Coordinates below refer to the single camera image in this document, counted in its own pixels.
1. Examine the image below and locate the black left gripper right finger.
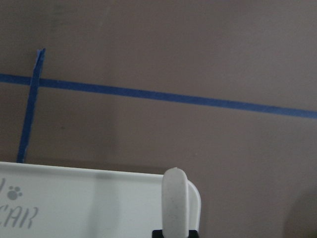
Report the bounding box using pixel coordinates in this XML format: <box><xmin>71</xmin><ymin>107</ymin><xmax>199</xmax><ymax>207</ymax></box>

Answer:
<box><xmin>188</xmin><ymin>230</ymin><xmax>199</xmax><ymax>238</ymax></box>

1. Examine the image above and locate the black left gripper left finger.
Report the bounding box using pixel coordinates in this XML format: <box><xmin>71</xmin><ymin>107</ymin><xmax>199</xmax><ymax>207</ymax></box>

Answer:
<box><xmin>152</xmin><ymin>230</ymin><xmax>163</xmax><ymax>238</ymax></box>

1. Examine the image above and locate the white plastic spoon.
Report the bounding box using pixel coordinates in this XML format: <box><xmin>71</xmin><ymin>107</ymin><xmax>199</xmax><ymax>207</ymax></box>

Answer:
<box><xmin>161</xmin><ymin>168</ymin><xmax>189</xmax><ymax>238</ymax></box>

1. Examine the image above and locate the white bear tray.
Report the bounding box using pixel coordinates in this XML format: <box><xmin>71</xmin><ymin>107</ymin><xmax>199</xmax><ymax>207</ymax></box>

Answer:
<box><xmin>0</xmin><ymin>161</ymin><xmax>202</xmax><ymax>238</ymax></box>

